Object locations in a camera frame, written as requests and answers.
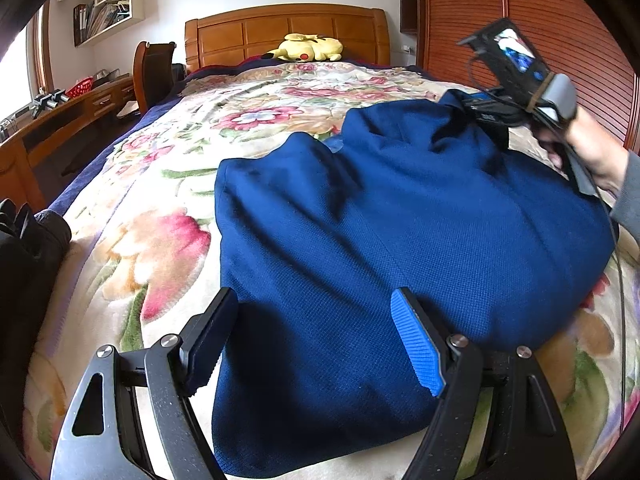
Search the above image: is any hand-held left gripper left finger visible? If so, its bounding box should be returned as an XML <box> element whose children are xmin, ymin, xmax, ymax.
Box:
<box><xmin>50</xmin><ymin>286</ymin><xmax>240</xmax><ymax>480</ymax></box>

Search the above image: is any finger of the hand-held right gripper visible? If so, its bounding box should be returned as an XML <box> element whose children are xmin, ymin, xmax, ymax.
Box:
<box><xmin>461</xmin><ymin>91</ymin><xmax>512</xmax><ymax>129</ymax></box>

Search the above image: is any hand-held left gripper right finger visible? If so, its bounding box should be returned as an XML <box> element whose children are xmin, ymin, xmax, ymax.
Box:
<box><xmin>390</xmin><ymin>287</ymin><xmax>576</xmax><ymax>480</ymax></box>

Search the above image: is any blue suit jacket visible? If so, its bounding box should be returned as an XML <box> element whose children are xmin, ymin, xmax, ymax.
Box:
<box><xmin>212</xmin><ymin>89</ymin><xmax>621</xmax><ymax>479</ymax></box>

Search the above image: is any person's right forearm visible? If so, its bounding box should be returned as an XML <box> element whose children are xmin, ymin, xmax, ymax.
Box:
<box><xmin>609</xmin><ymin>149</ymin><xmax>640</xmax><ymax>252</ymax></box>

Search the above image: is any person's right hand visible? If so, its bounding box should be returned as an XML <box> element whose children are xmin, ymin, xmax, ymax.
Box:
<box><xmin>531</xmin><ymin>106</ymin><xmax>631</xmax><ymax>194</ymax></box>

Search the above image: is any wooden slatted wardrobe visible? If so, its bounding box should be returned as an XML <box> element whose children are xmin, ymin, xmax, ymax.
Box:
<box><xmin>417</xmin><ymin>0</ymin><xmax>640</xmax><ymax>153</ymax></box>

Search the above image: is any floral blanket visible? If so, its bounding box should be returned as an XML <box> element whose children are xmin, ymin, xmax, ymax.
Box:
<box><xmin>22</xmin><ymin>60</ymin><xmax>640</xmax><ymax>480</ymax></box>

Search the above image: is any yellow plush toy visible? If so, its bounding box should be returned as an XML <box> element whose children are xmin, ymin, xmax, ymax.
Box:
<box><xmin>261</xmin><ymin>33</ymin><xmax>344</xmax><ymax>63</ymax></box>

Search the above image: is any black cloth bundle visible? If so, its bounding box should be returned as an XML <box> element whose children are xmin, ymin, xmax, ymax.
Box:
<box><xmin>0</xmin><ymin>199</ymin><xmax>72</xmax><ymax>441</ymax></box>

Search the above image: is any wooden desk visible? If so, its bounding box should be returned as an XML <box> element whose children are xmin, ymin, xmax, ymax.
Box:
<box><xmin>0</xmin><ymin>77</ymin><xmax>138</xmax><ymax>211</ymax></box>

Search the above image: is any wooden bed headboard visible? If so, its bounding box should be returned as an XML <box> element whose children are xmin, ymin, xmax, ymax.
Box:
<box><xmin>184</xmin><ymin>4</ymin><xmax>391</xmax><ymax>73</ymax></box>

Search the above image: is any wooden chair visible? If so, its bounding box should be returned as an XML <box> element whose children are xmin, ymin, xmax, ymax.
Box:
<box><xmin>116</xmin><ymin>41</ymin><xmax>178</xmax><ymax>121</ymax></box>

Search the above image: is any red basket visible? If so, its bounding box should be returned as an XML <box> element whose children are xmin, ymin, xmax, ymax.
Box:
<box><xmin>65</xmin><ymin>77</ymin><xmax>95</xmax><ymax>99</ymax></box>

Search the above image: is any black device on desk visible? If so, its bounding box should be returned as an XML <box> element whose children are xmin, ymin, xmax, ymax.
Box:
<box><xmin>31</xmin><ymin>89</ymin><xmax>68</xmax><ymax>119</ymax></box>

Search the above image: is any window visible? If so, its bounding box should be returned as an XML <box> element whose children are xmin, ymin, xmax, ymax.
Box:
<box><xmin>0</xmin><ymin>25</ymin><xmax>45</xmax><ymax>122</ymax></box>

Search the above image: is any white wall shelf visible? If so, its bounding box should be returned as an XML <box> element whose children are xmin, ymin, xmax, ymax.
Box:
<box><xmin>59</xmin><ymin>0</ymin><xmax>148</xmax><ymax>48</ymax></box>

